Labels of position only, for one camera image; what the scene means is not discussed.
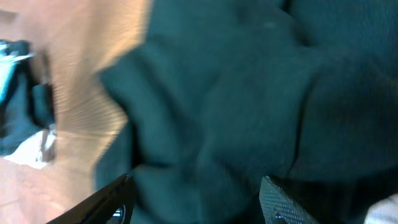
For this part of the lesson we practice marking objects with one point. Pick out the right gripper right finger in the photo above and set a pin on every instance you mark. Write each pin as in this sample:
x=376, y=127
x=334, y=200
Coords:
x=278, y=207

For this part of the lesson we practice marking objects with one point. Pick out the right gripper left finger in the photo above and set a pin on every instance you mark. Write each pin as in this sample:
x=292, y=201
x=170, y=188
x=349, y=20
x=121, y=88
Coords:
x=113, y=204

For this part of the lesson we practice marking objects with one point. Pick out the black t-shirt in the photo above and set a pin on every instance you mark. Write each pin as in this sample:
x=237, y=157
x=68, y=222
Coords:
x=222, y=93

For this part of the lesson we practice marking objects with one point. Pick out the folded white garment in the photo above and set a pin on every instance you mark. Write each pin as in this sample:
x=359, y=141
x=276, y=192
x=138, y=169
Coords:
x=36, y=151

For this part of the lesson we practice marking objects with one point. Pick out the folded dark navy garment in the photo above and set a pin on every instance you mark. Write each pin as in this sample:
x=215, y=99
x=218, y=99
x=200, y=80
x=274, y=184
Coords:
x=28, y=109

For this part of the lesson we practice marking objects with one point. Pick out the blue denim shorts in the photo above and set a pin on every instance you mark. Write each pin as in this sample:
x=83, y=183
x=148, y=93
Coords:
x=12, y=54

